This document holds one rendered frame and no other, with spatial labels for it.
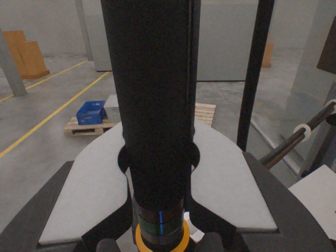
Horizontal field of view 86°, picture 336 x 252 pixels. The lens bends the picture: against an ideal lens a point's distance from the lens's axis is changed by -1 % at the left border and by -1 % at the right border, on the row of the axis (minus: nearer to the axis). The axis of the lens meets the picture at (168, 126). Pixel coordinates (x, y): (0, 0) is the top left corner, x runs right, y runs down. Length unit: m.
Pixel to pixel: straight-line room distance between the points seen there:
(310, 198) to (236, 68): 5.55
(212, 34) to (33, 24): 11.83
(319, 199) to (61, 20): 14.02
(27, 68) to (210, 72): 6.49
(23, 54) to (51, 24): 6.23
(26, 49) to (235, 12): 6.84
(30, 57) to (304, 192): 8.32
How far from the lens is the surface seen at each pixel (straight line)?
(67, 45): 14.14
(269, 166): 0.29
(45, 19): 14.58
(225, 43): 5.81
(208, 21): 5.68
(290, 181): 1.26
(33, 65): 8.39
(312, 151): 0.86
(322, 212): 0.61
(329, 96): 0.65
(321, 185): 0.63
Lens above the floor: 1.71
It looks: 30 degrees down
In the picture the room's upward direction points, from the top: 2 degrees counter-clockwise
